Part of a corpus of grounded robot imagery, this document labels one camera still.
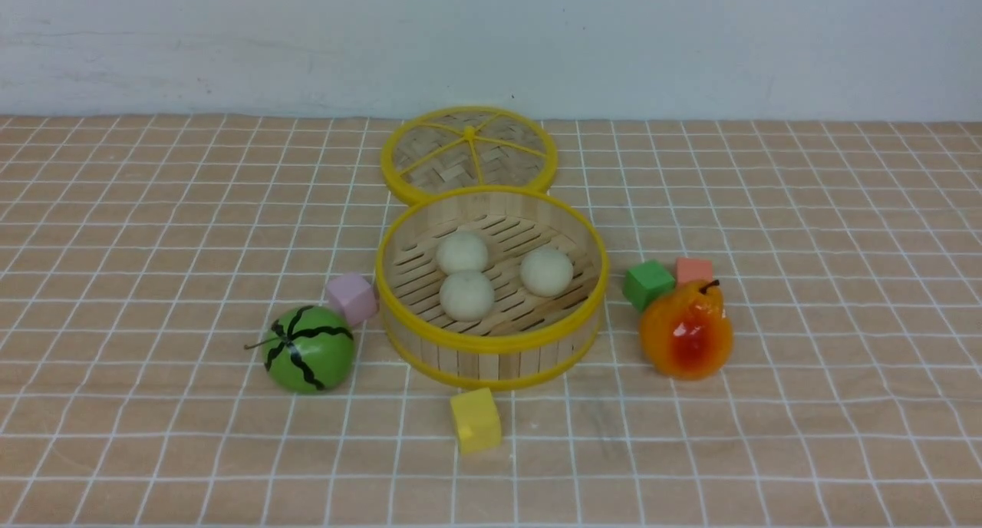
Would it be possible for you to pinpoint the white steamed bun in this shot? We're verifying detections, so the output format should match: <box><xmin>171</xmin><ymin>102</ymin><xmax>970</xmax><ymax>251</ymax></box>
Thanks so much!
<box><xmin>519</xmin><ymin>247</ymin><xmax>575</xmax><ymax>298</ymax></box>
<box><xmin>435</xmin><ymin>229</ymin><xmax>489</xmax><ymax>274</ymax></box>
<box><xmin>439</xmin><ymin>272</ymin><xmax>495</xmax><ymax>322</ymax></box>

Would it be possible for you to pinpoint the bamboo steamer tray yellow rim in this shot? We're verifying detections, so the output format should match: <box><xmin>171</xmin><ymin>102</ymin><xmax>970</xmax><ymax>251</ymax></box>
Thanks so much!
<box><xmin>375</xmin><ymin>186</ymin><xmax>610</xmax><ymax>391</ymax></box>

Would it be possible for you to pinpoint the bamboo steamer lid yellow rim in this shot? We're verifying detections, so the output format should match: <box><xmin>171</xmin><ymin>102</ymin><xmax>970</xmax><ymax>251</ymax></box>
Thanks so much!
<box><xmin>380</xmin><ymin>106</ymin><xmax>559</xmax><ymax>205</ymax></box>

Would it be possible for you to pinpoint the pink cube block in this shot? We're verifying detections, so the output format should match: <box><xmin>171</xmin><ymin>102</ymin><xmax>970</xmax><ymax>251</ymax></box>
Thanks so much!
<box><xmin>324</xmin><ymin>272</ymin><xmax>380</xmax><ymax>325</ymax></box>

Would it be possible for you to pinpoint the green cube block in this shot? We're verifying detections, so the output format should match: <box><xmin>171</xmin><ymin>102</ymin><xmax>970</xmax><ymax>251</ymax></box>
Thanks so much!
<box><xmin>621</xmin><ymin>261</ymin><xmax>676</xmax><ymax>312</ymax></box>

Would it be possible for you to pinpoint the yellow cube block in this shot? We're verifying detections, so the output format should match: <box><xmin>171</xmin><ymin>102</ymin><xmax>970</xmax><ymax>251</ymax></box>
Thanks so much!
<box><xmin>450</xmin><ymin>388</ymin><xmax>503</xmax><ymax>454</ymax></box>

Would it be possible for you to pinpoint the salmon orange cube block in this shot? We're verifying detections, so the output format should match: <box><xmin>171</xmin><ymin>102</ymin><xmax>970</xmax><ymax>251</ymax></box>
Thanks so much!
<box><xmin>674</xmin><ymin>256</ymin><xmax>714</xmax><ymax>287</ymax></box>

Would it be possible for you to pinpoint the green toy watermelon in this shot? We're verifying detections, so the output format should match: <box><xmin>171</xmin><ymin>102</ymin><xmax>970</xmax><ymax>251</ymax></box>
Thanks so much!
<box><xmin>243</xmin><ymin>305</ymin><xmax>357</xmax><ymax>393</ymax></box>

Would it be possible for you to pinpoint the orange yellow toy pear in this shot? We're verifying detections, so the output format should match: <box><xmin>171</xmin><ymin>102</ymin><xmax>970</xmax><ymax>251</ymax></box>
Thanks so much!
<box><xmin>638</xmin><ymin>279</ymin><xmax>734</xmax><ymax>381</ymax></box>

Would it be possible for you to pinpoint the checkered beige tablecloth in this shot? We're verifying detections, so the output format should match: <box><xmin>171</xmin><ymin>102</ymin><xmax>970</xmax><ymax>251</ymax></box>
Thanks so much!
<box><xmin>1</xmin><ymin>115</ymin><xmax>981</xmax><ymax>527</ymax></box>

